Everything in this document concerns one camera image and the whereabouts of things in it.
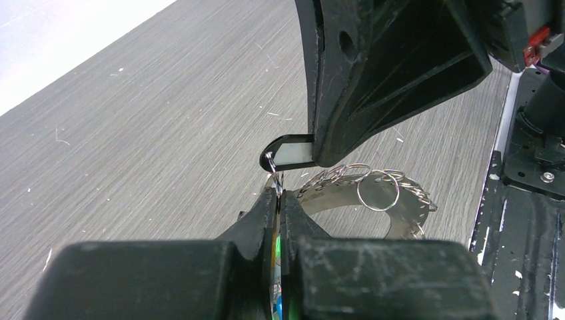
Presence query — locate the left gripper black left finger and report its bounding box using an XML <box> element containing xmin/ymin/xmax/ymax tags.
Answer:
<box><xmin>25</xmin><ymin>188</ymin><xmax>276</xmax><ymax>319</ymax></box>

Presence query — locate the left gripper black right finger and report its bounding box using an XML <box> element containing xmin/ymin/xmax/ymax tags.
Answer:
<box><xmin>281</xmin><ymin>191</ymin><xmax>497</xmax><ymax>319</ymax></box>

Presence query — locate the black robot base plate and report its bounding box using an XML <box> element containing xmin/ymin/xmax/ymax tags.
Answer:
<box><xmin>469</xmin><ymin>68</ymin><xmax>564</xmax><ymax>319</ymax></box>

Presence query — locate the black key tag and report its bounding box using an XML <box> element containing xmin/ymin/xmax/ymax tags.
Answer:
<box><xmin>259</xmin><ymin>134</ymin><xmax>316</xmax><ymax>172</ymax></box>

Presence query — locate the large metal keyring disc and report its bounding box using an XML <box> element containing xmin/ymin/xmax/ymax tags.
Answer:
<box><xmin>294</xmin><ymin>163</ymin><xmax>438</xmax><ymax>240</ymax></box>

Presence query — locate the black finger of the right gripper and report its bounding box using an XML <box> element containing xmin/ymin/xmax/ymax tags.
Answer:
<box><xmin>322</xmin><ymin>1</ymin><xmax>492</xmax><ymax>165</ymax></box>
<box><xmin>294</xmin><ymin>1</ymin><xmax>336</xmax><ymax>167</ymax></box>

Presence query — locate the green key tag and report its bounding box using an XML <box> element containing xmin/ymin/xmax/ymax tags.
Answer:
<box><xmin>275</xmin><ymin>235</ymin><xmax>281</xmax><ymax>259</ymax></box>

